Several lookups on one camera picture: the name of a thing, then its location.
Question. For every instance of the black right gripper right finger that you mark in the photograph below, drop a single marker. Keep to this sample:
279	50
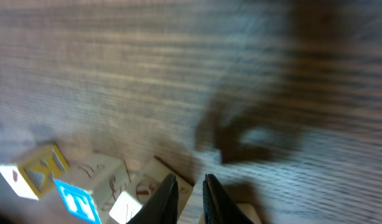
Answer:
218	207

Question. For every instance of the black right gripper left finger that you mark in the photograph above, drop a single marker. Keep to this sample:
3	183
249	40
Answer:
162	207

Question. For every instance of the red M wooden block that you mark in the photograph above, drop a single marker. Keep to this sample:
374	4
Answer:
143	187

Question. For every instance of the red drawing wooden block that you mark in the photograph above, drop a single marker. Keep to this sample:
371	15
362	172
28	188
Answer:
103	177

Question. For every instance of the yellow K wooden block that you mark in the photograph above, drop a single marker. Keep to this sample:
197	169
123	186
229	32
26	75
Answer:
31	174

